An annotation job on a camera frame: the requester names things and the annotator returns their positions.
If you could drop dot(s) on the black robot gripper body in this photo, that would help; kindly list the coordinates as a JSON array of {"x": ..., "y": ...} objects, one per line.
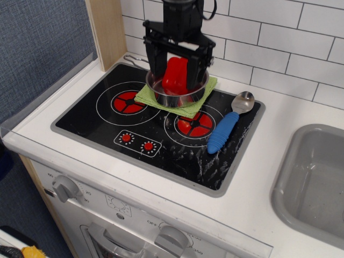
[{"x": 180, "y": 31}]

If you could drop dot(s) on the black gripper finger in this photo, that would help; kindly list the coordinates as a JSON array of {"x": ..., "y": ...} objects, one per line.
[
  {"x": 196, "y": 67},
  {"x": 157, "y": 58}
]

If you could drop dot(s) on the red plastic bell pepper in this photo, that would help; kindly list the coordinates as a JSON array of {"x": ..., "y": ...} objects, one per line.
[{"x": 174, "y": 82}]

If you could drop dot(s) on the silver metal pot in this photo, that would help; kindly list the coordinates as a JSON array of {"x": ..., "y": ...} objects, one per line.
[{"x": 171, "y": 101}]

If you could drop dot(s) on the green folded cloth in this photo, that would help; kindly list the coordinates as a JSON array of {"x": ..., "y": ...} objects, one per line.
[{"x": 146, "y": 96}]

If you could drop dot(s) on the black toy stovetop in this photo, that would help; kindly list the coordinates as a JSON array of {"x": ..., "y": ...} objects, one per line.
[{"x": 107, "y": 118}]

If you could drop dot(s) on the grey left oven knob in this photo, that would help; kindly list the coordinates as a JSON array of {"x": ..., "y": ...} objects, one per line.
[{"x": 66, "y": 188}]

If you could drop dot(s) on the grey oven knob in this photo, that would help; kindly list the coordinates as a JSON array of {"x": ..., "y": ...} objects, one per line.
[
  {"x": 172, "y": 240},
  {"x": 66, "y": 188}
]

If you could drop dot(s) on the grey plastic sink basin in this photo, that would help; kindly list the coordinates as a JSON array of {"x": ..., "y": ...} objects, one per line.
[{"x": 308, "y": 193}]

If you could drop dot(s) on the grey right oven knob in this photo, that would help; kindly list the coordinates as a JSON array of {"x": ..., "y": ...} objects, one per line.
[{"x": 172, "y": 240}]

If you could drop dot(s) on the white toy oven front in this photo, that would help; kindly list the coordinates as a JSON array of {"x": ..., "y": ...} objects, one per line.
[{"x": 100, "y": 225}]

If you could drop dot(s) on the yellow object at corner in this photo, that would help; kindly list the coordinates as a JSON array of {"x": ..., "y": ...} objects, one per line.
[{"x": 32, "y": 252}]

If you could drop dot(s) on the blue handled metal spoon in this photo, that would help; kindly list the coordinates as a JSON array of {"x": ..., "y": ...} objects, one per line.
[{"x": 242, "y": 103}]

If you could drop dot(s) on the wooden side post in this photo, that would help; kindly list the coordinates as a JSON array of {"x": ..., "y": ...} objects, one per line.
[{"x": 108, "y": 30}]

